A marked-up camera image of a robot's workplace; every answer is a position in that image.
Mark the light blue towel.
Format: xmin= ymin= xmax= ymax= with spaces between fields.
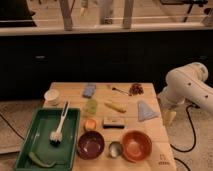
xmin=138 ymin=101 xmax=159 ymax=121

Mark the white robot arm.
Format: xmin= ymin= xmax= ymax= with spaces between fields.
xmin=157 ymin=62 xmax=213 ymax=126

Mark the red bowl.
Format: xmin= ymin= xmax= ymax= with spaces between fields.
xmin=121 ymin=130 xmax=152 ymax=163

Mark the purple bowl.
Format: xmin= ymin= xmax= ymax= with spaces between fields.
xmin=77 ymin=131 xmax=105 ymax=160

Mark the brown grape bunch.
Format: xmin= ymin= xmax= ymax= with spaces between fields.
xmin=129 ymin=83 xmax=143 ymax=95

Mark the black and tan block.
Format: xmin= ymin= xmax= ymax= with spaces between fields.
xmin=103 ymin=117 xmax=125 ymax=129

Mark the metal spoon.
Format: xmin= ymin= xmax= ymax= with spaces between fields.
xmin=112 ymin=87 xmax=132 ymax=96

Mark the small metal cup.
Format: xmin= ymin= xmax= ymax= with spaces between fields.
xmin=109 ymin=141 xmax=123 ymax=158

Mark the green translucent cup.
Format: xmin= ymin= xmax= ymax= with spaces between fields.
xmin=85 ymin=99 xmax=98 ymax=115

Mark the small orange cup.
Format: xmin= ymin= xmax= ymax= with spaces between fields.
xmin=84 ymin=119 xmax=97 ymax=131

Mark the blue sponge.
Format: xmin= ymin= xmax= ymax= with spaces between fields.
xmin=83 ymin=84 xmax=96 ymax=98

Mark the white dish brush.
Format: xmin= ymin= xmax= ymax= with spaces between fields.
xmin=50 ymin=101 xmax=69 ymax=146

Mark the white round container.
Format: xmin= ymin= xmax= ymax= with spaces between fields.
xmin=44 ymin=89 xmax=60 ymax=106

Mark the green plastic tray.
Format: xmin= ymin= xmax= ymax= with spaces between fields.
xmin=14 ymin=108 xmax=80 ymax=171

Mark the green chili pepper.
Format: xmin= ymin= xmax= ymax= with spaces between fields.
xmin=28 ymin=152 xmax=56 ymax=168

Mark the black cable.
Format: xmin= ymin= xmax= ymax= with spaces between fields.
xmin=170 ymin=104 xmax=200 ymax=154

